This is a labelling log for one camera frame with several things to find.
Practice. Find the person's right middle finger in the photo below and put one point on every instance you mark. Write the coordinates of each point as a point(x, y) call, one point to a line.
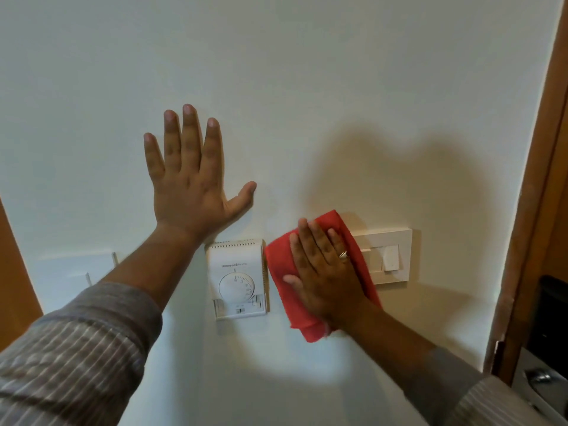
point(310, 241)

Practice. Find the person's left hand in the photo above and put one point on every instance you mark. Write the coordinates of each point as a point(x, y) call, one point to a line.
point(188, 190)

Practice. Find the brown wooden door frame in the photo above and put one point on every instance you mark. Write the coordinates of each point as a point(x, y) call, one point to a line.
point(532, 217)

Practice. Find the white wall switch plate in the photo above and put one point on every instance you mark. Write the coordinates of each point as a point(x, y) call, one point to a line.
point(390, 257)

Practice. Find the white dial thermostat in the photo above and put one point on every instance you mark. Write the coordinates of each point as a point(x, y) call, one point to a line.
point(235, 279)

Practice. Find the person's left middle finger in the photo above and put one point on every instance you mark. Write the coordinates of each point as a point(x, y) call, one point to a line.
point(191, 136)

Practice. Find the person's right forearm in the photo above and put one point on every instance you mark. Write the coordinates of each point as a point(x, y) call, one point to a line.
point(412, 363)

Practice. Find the person's left forearm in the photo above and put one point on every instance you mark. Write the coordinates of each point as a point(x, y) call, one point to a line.
point(88, 346)

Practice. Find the person's right thumb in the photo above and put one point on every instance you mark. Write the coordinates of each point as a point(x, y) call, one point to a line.
point(293, 283)

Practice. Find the person's right little finger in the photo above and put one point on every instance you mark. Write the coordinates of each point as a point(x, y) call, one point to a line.
point(339, 246)

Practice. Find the person's right hand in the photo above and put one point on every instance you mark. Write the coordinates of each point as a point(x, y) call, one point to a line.
point(328, 283)

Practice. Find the small clear wall hook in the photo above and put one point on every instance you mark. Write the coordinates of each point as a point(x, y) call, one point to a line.
point(115, 259)

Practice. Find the person's left little finger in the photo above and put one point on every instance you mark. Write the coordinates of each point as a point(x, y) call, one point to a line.
point(153, 157)

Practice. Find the brown wooden panel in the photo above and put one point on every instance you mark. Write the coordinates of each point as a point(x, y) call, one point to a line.
point(15, 288)

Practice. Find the red cleaning cloth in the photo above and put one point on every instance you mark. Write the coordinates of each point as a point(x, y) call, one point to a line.
point(284, 270)

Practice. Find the person's left thumb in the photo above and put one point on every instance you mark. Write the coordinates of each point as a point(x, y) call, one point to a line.
point(242, 198)

